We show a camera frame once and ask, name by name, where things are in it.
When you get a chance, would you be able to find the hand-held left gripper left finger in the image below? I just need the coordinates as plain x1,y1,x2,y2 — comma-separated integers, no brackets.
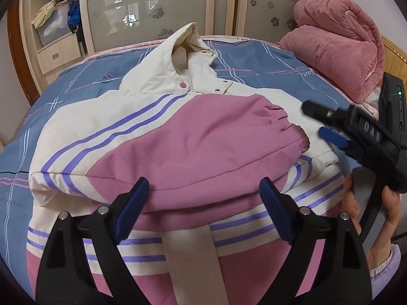
36,177,150,305

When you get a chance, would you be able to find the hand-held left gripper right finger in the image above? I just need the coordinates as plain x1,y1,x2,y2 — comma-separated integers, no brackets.
259,178,372,305

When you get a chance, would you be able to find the person's right forearm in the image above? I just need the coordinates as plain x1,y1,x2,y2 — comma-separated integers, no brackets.
366,244,406,305

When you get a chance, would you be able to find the beige wardrobe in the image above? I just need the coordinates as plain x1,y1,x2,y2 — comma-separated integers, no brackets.
19,0,329,93

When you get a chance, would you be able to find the blue garment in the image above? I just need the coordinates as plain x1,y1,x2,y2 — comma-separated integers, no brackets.
68,3,80,34

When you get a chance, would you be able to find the cream and pink hooded jacket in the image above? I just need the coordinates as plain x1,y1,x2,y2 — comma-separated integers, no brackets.
27,22,345,305

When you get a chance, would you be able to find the blue striped bed cover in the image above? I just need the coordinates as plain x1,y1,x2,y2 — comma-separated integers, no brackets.
0,36,379,261

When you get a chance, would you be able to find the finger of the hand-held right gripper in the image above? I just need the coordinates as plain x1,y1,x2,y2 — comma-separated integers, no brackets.
318,126,350,158
301,100,352,126

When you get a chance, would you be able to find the brown wooden door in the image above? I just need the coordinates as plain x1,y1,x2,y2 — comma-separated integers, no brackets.
6,0,35,102

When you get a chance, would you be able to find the wooden headboard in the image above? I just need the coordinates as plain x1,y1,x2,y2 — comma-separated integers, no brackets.
380,35,407,77

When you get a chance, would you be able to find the pink fleece blanket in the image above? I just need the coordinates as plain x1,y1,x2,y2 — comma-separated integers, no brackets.
277,0,387,104

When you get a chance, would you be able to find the person's right hand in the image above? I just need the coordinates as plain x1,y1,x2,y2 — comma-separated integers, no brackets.
341,172,404,261

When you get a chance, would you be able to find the clear plastic storage box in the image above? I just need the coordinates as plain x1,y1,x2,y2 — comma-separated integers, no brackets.
36,9,75,47

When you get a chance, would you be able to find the floral pillow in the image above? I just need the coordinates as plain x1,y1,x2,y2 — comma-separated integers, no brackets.
366,86,385,115

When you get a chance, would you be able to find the frosted floral wardrobe door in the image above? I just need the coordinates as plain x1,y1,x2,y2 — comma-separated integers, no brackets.
79,0,213,53
235,0,328,43

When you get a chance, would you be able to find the beige wardrobe drawer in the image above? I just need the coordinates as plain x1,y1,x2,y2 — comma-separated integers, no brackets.
36,41,85,73

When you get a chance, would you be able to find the pale yellow cloth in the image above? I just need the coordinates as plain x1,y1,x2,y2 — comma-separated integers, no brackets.
31,0,58,29

